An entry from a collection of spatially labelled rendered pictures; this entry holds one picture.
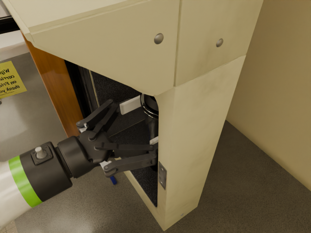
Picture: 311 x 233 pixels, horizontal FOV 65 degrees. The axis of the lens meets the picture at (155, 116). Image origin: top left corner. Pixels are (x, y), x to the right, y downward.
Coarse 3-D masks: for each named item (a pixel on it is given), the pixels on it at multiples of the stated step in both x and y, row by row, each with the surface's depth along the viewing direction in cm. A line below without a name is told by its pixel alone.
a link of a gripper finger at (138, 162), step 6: (138, 156) 44; (144, 156) 44; (150, 156) 44; (156, 156) 44; (114, 162) 43; (120, 162) 43; (126, 162) 43; (132, 162) 43; (138, 162) 44; (144, 162) 44; (150, 162) 45; (156, 162) 45; (108, 168) 42; (114, 168) 43; (120, 168) 44; (126, 168) 44; (132, 168) 44; (114, 174) 44
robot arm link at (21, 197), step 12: (0, 168) 38; (12, 168) 38; (0, 180) 37; (12, 180) 37; (24, 180) 38; (0, 192) 36; (12, 192) 37; (24, 192) 38; (0, 204) 36; (12, 204) 37; (24, 204) 38; (36, 204) 40; (0, 216) 37; (12, 216) 38; (0, 228) 38
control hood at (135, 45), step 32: (32, 0) 16; (64, 0) 16; (96, 0) 16; (128, 0) 16; (160, 0) 18; (32, 32) 14; (64, 32) 15; (96, 32) 16; (128, 32) 18; (160, 32) 19; (96, 64) 18; (128, 64) 20; (160, 64) 22
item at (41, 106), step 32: (0, 64) 45; (32, 64) 48; (64, 64) 51; (0, 96) 49; (32, 96) 52; (64, 96) 56; (0, 128) 54; (32, 128) 58; (64, 128) 63; (0, 160) 60
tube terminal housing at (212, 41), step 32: (192, 0) 19; (224, 0) 21; (256, 0) 24; (192, 32) 22; (224, 32) 24; (192, 64) 24; (224, 64) 28; (160, 96) 29; (192, 96) 28; (224, 96) 33; (160, 128) 33; (192, 128) 33; (160, 160) 39; (192, 160) 41; (160, 192) 47; (192, 192) 53; (160, 224) 60
